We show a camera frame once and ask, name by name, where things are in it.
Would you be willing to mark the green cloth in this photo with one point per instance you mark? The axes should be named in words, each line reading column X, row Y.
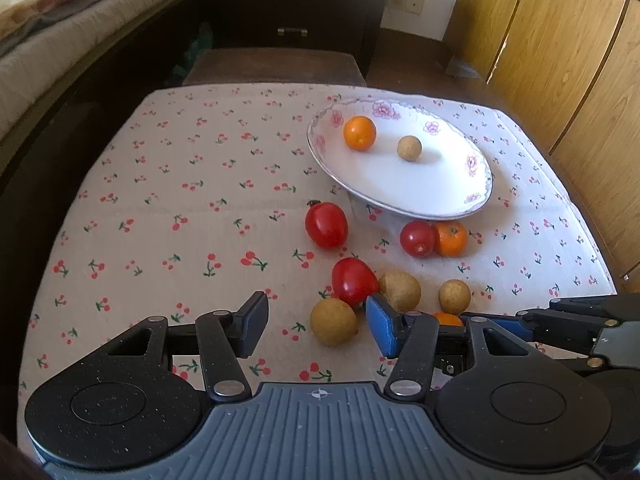
column 200, row 45

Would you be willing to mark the white floral plate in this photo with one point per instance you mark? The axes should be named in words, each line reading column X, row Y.
column 400, row 185

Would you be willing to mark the white wall outlet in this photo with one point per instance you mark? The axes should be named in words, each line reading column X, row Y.
column 407, row 2

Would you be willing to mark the smooth small orange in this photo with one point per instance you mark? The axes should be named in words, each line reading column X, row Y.
column 360, row 133

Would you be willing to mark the grey folded blanket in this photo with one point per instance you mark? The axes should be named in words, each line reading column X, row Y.
column 75, row 2

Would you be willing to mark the red cherry tomato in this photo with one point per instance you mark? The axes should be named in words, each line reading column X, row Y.
column 326, row 224
column 352, row 280
column 418, row 238

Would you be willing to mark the small orange with green stem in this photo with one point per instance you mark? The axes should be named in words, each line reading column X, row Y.
column 454, row 238

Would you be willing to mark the dark wooden dresser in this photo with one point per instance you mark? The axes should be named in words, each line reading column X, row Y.
column 325, row 5

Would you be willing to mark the dark wooden stool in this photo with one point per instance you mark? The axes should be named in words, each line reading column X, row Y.
column 275, row 65

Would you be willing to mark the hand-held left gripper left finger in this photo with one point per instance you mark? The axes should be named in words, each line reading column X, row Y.
column 252, row 322

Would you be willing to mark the light wooden wardrobe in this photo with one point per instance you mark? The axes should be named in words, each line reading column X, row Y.
column 550, row 60

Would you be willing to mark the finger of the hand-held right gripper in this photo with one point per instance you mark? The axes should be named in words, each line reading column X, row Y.
column 595, row 307
column 560, row 330

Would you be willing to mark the brown longan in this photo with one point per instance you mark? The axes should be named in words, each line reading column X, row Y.
column 333, row 321
column 409, row 148
column 455, row 296
column 400, row 291

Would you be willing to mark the cherry print tablecloth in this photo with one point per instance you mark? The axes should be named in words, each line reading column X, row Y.
column 175, row 185

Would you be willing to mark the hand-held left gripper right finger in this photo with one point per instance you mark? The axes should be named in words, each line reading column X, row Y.
column 382, row 327

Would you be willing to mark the bed with floral blanket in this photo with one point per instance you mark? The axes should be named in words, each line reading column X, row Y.
column 45, row 55

